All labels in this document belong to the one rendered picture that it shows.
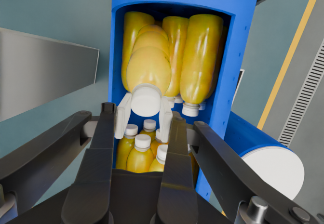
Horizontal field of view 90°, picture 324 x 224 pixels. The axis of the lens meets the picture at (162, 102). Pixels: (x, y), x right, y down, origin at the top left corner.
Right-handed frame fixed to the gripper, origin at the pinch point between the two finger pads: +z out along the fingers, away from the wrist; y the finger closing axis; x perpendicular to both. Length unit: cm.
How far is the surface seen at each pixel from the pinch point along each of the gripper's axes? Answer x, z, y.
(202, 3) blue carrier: 14.2, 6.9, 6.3
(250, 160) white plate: -21.6, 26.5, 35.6
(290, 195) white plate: -34, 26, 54
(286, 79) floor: 3, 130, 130
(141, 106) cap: 0.1, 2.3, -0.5
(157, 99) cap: 1.4, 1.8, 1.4
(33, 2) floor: 37, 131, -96
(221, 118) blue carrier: -2.8, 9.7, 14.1
